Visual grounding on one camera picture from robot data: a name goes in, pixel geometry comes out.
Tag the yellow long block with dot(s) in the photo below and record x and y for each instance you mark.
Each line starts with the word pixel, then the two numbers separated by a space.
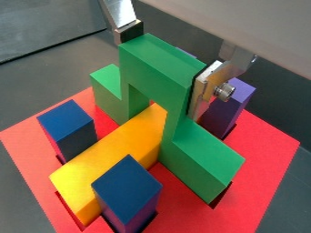
pixel 137 138

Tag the green bridge-shaped block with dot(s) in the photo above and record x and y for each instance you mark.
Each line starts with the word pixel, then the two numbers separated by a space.
pixel 154 73

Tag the purple block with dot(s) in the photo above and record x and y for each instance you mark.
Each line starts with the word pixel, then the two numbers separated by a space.
pixel 218 118
pixel 185 52

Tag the blue block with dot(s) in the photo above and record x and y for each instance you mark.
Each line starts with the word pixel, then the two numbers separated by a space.
pixel 69 129
pixel 126 192

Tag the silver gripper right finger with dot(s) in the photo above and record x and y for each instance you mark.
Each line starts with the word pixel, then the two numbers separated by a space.
pixel 210 80

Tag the red base board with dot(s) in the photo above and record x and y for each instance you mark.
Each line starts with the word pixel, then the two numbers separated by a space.
pixel 265 147

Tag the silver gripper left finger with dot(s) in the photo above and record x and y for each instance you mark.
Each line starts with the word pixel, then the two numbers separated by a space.
pixel 126 27

